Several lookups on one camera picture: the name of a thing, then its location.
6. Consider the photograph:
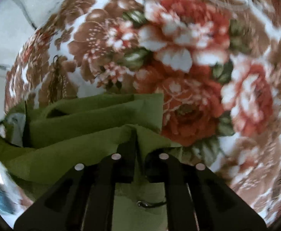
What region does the olive green garment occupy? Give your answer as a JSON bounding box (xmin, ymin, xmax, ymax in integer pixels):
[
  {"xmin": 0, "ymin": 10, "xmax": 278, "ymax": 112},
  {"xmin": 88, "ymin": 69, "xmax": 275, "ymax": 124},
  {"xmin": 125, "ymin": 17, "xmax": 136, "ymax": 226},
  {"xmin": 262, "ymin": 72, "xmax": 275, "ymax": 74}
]
[{"xmin": 0, "ymin": 93, "xmax": 182, "ymax": 230}]

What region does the blue garment with white letters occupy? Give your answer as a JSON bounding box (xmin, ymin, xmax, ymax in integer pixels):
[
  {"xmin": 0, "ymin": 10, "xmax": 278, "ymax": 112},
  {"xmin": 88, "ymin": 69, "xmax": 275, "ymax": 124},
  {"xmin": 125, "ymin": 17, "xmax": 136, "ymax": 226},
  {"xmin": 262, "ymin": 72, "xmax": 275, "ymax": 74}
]
[{"xmin": 0, "ymin": 185, "xmax": 15, "ymax": 215}]

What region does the brown floral fleece blanket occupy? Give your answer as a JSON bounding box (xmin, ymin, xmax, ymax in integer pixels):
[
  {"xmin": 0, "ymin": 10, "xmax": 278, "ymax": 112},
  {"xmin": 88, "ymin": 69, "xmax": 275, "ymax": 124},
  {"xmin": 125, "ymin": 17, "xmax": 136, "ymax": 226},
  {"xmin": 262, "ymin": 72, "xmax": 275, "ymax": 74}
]
[{"xmin": 4, "ymin": 0, "xmax": 281, "ymax": 225}]

